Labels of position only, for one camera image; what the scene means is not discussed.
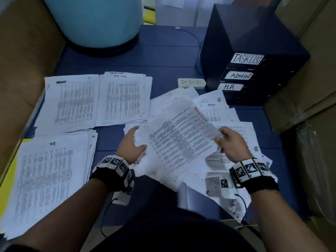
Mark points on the teal cylindrical barrel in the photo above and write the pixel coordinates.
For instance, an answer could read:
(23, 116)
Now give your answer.
(94, 18)

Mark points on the person's right hand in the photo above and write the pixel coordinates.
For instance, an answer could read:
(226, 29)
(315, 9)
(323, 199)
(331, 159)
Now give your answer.
(233, 145)

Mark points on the person's left forearm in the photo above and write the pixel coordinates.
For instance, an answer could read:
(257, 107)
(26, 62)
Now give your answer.
(63, 220)

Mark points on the white partition panel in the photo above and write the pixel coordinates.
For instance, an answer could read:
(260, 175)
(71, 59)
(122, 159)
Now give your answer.
(183, 10)

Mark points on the person's left hand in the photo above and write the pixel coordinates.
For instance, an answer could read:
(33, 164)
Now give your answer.
(130, 148)

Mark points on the yellow plastic item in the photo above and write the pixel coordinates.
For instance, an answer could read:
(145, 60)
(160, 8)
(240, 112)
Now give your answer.
(149, 15)

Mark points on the black marker wristband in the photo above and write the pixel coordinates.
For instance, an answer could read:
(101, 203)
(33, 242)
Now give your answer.
(254, 175)
(113, 173)

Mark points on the person's right forearm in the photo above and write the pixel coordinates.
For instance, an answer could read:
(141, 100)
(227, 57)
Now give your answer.
(291, 223)

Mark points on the neat stack of printed papers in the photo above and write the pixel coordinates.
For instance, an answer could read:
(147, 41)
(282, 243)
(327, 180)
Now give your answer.
(50, 181)
(68, 102)
(123, 97)

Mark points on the yellow folder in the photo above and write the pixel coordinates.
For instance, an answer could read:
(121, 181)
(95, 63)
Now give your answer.
(5, 181)

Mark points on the brown cardboard box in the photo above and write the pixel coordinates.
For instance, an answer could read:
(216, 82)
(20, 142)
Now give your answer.
(315, 65)

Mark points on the white power strip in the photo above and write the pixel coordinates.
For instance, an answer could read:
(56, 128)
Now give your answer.
(191, 83)

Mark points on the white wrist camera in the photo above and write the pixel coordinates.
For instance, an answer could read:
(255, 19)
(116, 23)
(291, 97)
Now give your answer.
(123, 195)
(224, 183)

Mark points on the red handwriting paper sheet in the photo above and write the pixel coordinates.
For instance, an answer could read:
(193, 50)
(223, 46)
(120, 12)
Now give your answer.
(176, 136)

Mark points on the person's dark trousers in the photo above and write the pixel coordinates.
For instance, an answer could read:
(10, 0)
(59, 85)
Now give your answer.
(168, 233)

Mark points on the pile of printed papers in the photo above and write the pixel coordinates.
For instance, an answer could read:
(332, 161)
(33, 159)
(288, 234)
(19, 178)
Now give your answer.
(236, 128)

